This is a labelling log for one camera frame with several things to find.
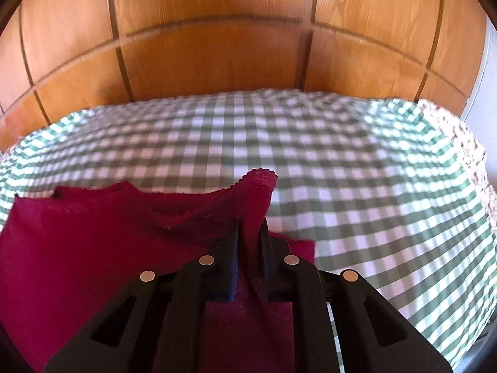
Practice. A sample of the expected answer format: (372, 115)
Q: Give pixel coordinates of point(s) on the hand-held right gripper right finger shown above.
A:
(268, 268)

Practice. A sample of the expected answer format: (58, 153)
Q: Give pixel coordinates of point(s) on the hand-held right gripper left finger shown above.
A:
(232, 276)

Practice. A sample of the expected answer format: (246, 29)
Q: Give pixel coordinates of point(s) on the red knitted sweater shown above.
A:
(97, 241)

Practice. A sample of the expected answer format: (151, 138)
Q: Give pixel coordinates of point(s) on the green white checked blanket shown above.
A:
(330, 163)

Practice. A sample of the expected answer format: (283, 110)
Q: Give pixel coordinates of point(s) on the wooden panelled wardrobe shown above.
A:
(233, 46)

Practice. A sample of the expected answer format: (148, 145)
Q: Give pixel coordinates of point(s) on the speckled floral cloth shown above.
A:
(462, 140)

